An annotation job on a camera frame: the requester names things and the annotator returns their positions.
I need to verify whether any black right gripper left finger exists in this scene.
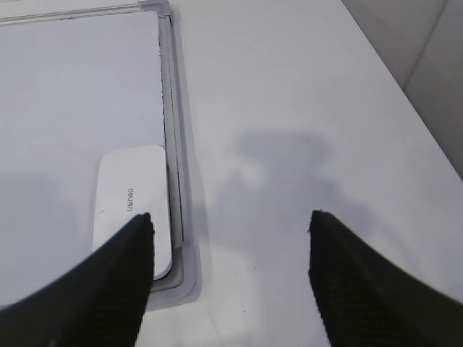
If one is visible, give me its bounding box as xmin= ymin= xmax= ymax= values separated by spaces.
xmin=1 ymin=213 xmax=154 ymax=346

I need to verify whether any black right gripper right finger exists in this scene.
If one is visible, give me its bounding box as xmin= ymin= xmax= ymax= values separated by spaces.
xmin=308 ymin=210 xmax=462 ymax=346

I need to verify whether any white whiteboard eraser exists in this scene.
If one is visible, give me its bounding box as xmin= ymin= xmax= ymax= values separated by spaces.
xmin=93 ymin=145 xmax=173 ymax=280

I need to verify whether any whiteboard with silver frame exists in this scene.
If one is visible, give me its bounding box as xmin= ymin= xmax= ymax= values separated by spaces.
xmin=1 ymin=1 xmax=200 ymax=311

